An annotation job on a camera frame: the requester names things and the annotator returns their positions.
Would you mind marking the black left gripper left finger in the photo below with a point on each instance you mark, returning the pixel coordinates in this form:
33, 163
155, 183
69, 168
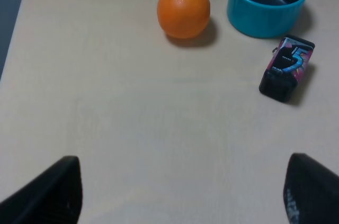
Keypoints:
55, 196

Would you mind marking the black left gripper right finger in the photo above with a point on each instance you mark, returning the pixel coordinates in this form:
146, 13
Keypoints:
310, 192

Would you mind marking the black chewing gum box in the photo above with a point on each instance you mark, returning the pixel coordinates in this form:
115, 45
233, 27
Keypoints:
286, 68

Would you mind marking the orange fruit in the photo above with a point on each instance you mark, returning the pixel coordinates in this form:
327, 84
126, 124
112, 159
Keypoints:
183, 19

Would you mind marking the teal saucepan with handle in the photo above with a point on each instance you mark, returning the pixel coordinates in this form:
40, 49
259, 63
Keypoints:
263, 18

